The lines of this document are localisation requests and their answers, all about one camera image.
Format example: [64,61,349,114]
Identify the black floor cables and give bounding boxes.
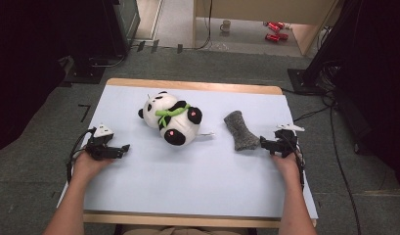
[280,58,363,235]

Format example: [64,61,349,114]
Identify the wooden table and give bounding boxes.
[55,77,318,229]

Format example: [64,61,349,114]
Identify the dark curtain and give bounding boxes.
[331,0,400,197]

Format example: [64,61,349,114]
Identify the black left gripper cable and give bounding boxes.
[66,127,98,185]

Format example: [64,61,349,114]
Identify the panda plush toy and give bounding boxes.
[137,91,216,147]

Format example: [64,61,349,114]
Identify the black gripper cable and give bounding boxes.
[66,127,98,185]
[285,131,306,190]

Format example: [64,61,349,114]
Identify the person's right hand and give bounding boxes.
[271,152,302,184]

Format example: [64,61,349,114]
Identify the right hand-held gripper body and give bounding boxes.
[269,122,305,160]

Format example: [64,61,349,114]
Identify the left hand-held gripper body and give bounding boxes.
[84,122,123,162]

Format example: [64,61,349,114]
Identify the grey knitted sock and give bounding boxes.
[223,110,261,152]

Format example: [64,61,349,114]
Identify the black stand with base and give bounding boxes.
[62,0,142,85]

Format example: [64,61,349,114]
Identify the light blue table sheet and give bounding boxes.
[57,84,319,220]

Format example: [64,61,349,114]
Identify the black hanging cable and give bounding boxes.
[187,0,213,51]

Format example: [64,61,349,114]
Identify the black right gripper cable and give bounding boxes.
[285,131,306,190]

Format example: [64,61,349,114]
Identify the person's left hand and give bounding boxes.
[71,150,115,184]

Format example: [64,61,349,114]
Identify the person's beige trousers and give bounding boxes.
[122,225,250,235]

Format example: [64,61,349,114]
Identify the black metal stand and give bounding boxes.
[287,0,365,96]

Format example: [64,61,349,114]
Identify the light wooden cabinet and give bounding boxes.
[192,0,338,57]

